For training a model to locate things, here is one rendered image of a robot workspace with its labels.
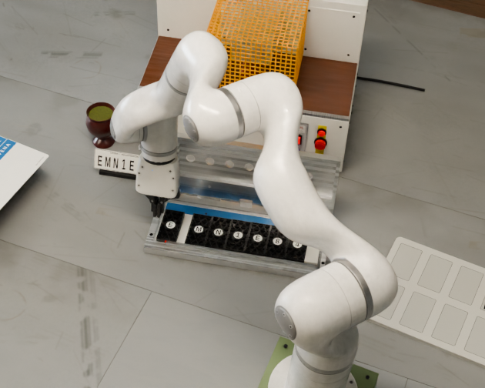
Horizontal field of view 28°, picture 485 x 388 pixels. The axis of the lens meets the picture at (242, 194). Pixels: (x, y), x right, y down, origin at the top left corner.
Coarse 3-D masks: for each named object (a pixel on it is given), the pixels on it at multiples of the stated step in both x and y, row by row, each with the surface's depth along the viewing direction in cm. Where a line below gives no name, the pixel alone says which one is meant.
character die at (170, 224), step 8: (168, 216) 241; (176, 216) 241; (168, 224) 239; (176, 224) 239; (160, 232) 237; (168, 232) 238; (176, 232) 237; (160, 240) 236; (168, 240) 235; (176, 240) 236
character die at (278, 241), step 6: (270, 228) 239; (276, 228) 239; (270, 234) 238; (276, 234) 238; (282, 234) 238; (270, 240) 236; (276, 240) 236; (282, 240) 236; (270, 246) 236; (276, 246) 235; (282, 246) 235; (270, 252) 234; (276, 252) 234; (282, 252) 234; (276, 258) 233; (282, 258) 233
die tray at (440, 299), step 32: (416, 256) 237; (448, 256) 237; (416, 288) 230; (448, 288) 231; (480, 288) 231; (384, 320) 224; (416, 320) 224; (448, 320) 224; (480, 320) 224; (448, 352) 219; (480, 352) 218
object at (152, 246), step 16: (208, 208) 244; (224, 208) 244; (240, 208) 245; (256, 208) 245; (176, 256) 235; (192, 256) 234; (208, 256) 233; (224, 256) 233; (272, 272) 233; (288, 272) 232; (304, 272) 231
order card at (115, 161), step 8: (96, 152) 252; (104, 152) 252; (112, 152) 251; (120, 152) 251; (96, 160) 253; (104, 160) 252; (112, 160) 252; (120, 160) 252; (128, 160) 251; (136, 160) 251; (96, 168) 254; (104, 168) 253; (112, 168) 253; (120, 168) 252; (128, 168) 252; (136, 168) 252
